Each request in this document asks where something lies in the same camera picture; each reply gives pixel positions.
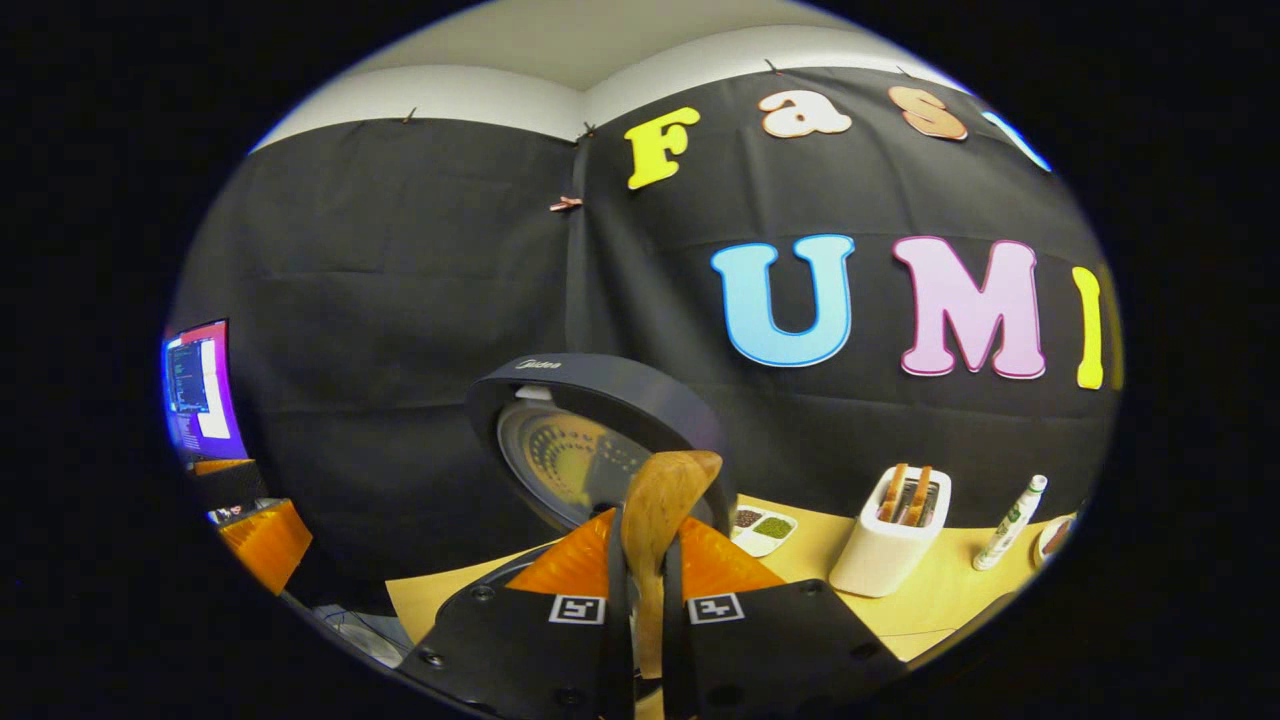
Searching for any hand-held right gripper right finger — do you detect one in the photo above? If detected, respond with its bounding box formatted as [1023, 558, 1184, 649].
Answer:
[660, 512, 906, 720]

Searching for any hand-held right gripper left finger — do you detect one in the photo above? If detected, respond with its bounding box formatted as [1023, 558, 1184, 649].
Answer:
[398, 508, 633, 720]

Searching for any wooden spoon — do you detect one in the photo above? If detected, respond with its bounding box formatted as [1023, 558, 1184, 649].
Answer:
[620, 450, 723, 681]

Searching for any black silver rice cooker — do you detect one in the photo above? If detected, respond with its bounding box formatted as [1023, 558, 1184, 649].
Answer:
[455, 353, 739, 611]

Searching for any computer monitor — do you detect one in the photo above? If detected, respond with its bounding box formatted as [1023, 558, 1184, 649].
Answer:
[163, 320, 248, 466]

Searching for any white divided grain dish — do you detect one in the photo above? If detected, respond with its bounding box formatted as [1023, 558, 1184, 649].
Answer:
[730, 505, 799, 558]

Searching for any white toaster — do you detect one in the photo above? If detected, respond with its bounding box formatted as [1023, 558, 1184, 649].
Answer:
[828, 466, 953, 599]

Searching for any black backdrop cloth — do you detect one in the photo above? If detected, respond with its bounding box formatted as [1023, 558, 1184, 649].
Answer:
[170, 68, 1121, 611]

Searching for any bread slice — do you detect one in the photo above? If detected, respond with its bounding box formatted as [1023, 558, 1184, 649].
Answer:
[878, 462, 909, 523]
[903, 466, 933, 528]

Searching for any white bottle green label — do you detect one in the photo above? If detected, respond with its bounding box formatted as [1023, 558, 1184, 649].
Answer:
[972, 474, 1049, 572]

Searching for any white round plate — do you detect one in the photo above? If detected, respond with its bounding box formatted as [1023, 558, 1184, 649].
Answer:
[1035, 512, 1083, 566]

